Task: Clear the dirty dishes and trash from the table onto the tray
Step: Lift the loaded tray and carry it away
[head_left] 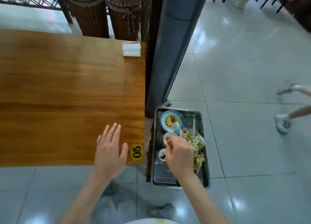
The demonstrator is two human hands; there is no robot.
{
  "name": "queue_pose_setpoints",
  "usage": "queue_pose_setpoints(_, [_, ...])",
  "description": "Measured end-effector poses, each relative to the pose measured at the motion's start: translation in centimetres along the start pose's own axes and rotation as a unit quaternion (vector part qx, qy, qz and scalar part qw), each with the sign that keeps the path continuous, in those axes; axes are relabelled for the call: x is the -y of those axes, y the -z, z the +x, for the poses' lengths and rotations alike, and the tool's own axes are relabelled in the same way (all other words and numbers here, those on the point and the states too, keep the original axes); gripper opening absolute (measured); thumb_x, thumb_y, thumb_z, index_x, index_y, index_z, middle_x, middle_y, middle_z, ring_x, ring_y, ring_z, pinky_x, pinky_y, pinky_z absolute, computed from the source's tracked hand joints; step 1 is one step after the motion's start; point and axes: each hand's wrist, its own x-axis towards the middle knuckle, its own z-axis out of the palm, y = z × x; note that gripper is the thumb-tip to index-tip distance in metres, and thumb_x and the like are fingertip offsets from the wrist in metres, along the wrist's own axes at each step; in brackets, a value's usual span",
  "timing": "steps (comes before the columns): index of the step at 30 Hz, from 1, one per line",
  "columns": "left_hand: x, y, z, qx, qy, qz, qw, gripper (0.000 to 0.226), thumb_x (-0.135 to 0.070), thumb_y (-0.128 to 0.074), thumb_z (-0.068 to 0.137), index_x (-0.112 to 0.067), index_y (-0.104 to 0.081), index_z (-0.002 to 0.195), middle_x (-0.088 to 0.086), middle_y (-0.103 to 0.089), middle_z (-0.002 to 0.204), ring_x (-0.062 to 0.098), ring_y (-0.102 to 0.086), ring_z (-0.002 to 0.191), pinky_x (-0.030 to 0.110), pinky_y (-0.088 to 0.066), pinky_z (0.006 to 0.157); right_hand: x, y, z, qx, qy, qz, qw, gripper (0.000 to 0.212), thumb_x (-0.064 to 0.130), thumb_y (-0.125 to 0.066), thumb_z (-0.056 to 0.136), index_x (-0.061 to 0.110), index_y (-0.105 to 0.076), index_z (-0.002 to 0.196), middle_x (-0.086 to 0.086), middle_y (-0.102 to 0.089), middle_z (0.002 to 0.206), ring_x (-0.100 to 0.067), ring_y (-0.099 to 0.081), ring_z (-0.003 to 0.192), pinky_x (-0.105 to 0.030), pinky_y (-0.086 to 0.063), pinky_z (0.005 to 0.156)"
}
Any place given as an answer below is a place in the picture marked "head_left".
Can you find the dark wooden table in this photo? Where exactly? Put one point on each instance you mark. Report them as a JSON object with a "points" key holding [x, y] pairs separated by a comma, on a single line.
{"points": [[60, 97]]}

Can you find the dark wooden furniture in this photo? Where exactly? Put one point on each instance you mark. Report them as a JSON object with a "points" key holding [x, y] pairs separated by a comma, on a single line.
{"points": [[279, 0]]}

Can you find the brown wicker lidded basket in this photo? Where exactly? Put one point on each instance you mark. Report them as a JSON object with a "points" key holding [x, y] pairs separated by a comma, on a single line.
{"points": [[124, 17], [90, 14]]}

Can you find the person's white right shoe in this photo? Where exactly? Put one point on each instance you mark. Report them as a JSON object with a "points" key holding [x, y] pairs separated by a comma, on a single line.
{"points": [[162, 211]]}

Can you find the yellow oval number sticker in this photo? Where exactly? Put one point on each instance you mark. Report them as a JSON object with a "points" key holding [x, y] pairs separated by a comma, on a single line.
{"points": [[136, 153]]}

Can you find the blue rimmed plate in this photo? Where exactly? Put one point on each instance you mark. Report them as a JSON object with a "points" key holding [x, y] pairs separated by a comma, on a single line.
{"points": [[165, 116]]}

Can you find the white power strip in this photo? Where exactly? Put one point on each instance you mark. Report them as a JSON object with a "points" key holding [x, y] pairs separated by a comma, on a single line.
{"points": [[167, 103]]}

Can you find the person's right hand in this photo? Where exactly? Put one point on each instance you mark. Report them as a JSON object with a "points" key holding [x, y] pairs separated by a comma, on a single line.
{"points": [[181, 158]]}

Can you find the white bowl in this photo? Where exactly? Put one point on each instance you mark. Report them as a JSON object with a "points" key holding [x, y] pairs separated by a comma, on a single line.
{"points": [[162, 140], [168, 135]]}

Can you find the metal tray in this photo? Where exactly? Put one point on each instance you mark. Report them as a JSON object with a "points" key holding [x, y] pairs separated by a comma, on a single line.
{"points": [[160, 172]]}

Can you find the dark wooden lattice screen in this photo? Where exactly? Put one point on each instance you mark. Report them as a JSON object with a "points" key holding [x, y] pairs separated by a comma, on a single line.
{"points": [[145, 14], [31, 0]]}

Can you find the person's right forearm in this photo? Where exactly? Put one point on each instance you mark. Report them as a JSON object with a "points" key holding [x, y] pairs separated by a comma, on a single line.
{"points": [[204, 202]]}

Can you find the person's left forearm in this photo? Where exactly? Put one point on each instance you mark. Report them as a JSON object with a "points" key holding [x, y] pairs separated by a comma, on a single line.
{"points": [[82, 202]]}

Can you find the person's white shoe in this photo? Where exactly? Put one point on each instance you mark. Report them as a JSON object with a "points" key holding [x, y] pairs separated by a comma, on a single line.
{"points": [[283, 124], [286, 89], [162, 211]]}

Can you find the grey blue pillar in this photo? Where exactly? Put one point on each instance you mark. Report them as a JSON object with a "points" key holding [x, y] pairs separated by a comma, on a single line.
{"points": [[175, 48]]}

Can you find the person's left hand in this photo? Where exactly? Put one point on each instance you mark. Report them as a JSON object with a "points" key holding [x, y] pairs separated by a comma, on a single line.
{"points": [[109, 155]]}

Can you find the white paper napkin pack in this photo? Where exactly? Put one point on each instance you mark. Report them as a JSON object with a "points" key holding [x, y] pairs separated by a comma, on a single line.
{"points": [[131, 49]]}

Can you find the dark wooden post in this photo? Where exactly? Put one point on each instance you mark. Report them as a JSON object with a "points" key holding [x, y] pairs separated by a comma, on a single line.
{"points": [[151, 48]]}

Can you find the pile of used napkins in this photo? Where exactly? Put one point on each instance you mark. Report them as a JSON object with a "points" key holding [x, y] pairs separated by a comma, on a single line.
{"points": [[196, 148]]}

